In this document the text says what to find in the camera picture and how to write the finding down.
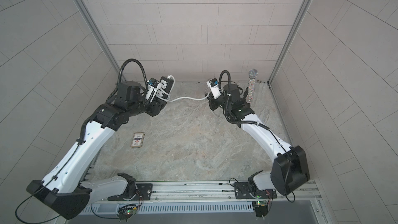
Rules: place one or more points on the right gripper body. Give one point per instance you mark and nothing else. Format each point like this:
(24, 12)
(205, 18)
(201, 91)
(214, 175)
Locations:
(217, 102)

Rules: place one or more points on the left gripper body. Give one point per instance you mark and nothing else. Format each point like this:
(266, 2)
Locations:
(153, 108)

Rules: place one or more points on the black power strip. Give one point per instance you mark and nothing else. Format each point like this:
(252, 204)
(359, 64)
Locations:
(165, 88)

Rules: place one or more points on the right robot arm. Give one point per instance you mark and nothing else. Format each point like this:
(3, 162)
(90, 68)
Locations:
(290, 167)

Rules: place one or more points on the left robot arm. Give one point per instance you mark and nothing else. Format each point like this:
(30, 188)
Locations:
(62, 190)

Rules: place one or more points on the small white card box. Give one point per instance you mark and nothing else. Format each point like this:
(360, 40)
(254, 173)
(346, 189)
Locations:
(137, 140)

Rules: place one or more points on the glittery microphone on stand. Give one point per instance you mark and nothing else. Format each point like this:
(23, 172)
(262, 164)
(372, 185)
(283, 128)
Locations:
(250, 90)

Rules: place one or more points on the left controller board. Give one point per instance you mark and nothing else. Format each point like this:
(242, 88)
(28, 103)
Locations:
(126, 212)

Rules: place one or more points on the controller board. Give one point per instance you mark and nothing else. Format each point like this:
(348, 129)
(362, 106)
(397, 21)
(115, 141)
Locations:
(126, 212)
(261, 208)

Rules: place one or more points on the right controller board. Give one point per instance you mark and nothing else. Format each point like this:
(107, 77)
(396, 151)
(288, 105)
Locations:
(261, 208)

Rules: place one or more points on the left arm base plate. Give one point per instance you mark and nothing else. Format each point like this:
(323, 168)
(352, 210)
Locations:
(140, 191)

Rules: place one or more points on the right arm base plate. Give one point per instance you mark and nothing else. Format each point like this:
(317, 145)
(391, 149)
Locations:
(246, 190)

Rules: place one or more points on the aluminium mounting rail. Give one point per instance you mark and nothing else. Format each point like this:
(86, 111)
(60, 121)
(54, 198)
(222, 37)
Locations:
(205, 191)

